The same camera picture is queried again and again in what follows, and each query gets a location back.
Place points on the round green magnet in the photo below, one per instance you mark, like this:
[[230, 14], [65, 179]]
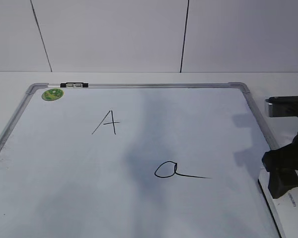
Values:
[[52, 94]]

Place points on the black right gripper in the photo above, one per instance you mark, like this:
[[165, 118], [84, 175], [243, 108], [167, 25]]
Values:
[[282, 174]]

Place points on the black and clear marker pen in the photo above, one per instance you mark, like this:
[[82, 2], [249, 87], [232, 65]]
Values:
[[69, 85]]

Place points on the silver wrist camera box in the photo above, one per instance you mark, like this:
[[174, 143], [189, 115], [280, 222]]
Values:
[[276, 107]]

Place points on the white whiteboard with aluminium frame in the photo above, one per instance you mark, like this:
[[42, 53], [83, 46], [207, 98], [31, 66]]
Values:
[[135, 163]]

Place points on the white whiteboard eraser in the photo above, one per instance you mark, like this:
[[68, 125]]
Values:
[[284, 210]]

